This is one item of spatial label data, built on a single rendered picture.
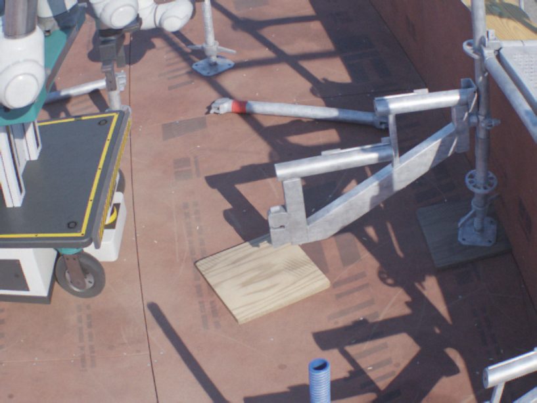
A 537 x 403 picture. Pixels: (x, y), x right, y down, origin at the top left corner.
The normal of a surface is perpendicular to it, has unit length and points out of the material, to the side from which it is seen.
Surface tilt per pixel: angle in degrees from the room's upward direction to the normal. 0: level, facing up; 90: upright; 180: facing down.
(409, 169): 90
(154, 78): 0
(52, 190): 0
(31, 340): 0
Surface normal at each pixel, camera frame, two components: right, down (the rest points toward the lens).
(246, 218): -0.09, -0.79
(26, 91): 0.35, 0.63
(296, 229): 0.15, 0.59
